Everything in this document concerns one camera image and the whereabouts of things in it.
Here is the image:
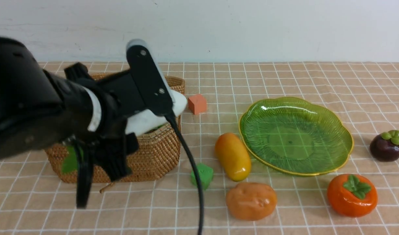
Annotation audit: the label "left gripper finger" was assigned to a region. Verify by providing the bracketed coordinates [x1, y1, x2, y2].
[75, 143, 94, 209]
[100, 147, 132, 182]

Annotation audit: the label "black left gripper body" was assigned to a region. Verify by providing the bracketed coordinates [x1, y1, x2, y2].
[64, 62, 146, 154]

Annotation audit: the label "white toy radish green leaves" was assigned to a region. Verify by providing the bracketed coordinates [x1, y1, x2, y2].
[61, 89, 188, 175]

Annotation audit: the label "yellow orange toy mango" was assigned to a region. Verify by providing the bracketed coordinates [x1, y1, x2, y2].
[215, 133, 252, 182]

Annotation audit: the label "orange brown toy potato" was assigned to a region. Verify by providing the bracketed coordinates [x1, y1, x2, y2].
[225, 182, 278, 221]

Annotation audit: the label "orange toy persimmon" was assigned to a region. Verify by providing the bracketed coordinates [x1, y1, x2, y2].
[327, 174, 378, 218]

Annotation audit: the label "dark purple toy mangosteen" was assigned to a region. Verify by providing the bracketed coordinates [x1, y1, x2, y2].
[370, 130, 399, 162]

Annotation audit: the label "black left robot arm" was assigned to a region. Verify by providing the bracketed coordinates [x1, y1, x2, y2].
[0, 37, 139, 208]

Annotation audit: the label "woven wicker basket green lining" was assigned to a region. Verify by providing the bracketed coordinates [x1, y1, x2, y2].
[44, 72, 186, 184]

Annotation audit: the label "orange foam cube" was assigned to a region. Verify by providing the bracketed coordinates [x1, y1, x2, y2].
[188, 94, 207, 115]

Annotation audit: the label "green foam cube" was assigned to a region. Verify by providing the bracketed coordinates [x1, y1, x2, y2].
[196, 163, 214, 191]

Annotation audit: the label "green glass leaf plate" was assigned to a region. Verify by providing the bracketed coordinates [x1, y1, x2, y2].
[238, 97, 354, 177]

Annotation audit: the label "beige checkered tablecloth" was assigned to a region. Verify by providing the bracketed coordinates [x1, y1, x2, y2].
[0, 62, 399, 235]

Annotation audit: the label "black left camera cable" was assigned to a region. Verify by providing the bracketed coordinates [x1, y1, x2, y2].
[165, 113, 205, 235]

